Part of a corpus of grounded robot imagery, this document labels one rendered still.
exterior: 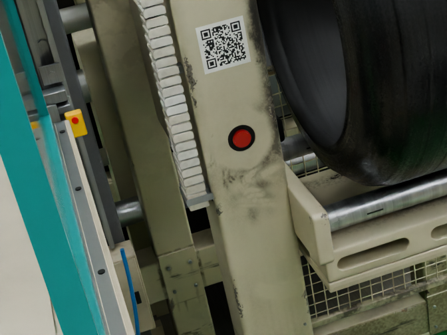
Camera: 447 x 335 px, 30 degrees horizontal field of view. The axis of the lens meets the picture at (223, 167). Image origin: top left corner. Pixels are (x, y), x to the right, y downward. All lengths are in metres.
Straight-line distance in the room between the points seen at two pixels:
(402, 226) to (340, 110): 0.33
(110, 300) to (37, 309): 0.06
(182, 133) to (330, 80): 0.45
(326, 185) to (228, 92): 0.45
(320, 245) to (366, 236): 0.10
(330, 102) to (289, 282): 0.38
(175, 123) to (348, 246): 0.35
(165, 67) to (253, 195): 0.27
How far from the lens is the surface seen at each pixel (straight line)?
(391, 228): 1.41
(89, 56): 2.08
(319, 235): 1.33
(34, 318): 0.67
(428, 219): 1.43
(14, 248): 0.77
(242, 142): 1.34
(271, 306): 1.51
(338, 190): 1.66
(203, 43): 1.27
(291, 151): 1.62
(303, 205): 1.35
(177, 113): 1.31
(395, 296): 2.17
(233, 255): 1.43
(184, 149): 1.33
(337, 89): 1.67
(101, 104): 2.07
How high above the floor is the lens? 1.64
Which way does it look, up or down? 27 degrees down
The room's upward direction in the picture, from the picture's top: 12 degrees counter-clockwise
